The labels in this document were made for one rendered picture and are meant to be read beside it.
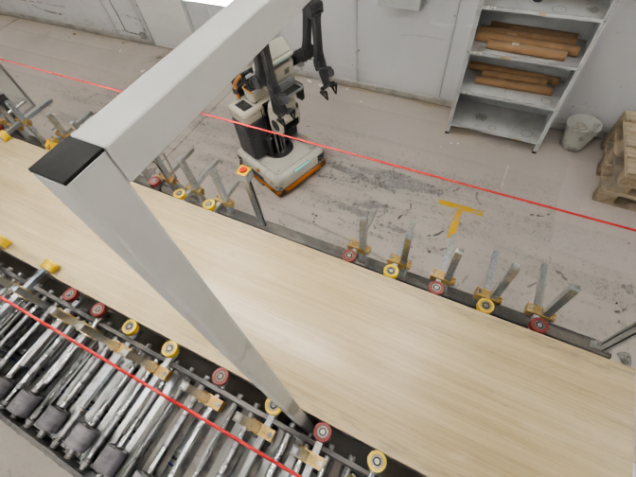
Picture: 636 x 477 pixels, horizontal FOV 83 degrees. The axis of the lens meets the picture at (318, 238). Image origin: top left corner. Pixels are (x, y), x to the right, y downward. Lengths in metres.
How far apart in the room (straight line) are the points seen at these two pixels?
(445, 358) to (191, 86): 1.66
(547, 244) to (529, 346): 1.66
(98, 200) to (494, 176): 3.69
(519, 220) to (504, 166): 0.67
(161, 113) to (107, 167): 0.08
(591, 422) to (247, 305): 1.64
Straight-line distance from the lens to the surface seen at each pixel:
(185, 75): 0.45
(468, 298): 2.26
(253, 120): 3.31
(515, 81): 4.01
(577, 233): 3.73
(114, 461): 2.13
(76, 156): 0.40
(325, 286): 1.98
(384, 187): 3.58
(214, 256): 2.22
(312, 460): 1.81
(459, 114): 4.28
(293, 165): 3.45
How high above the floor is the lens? 2.67
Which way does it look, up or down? 56 degrees down
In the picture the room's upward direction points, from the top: 9 degrees counter-clockwise
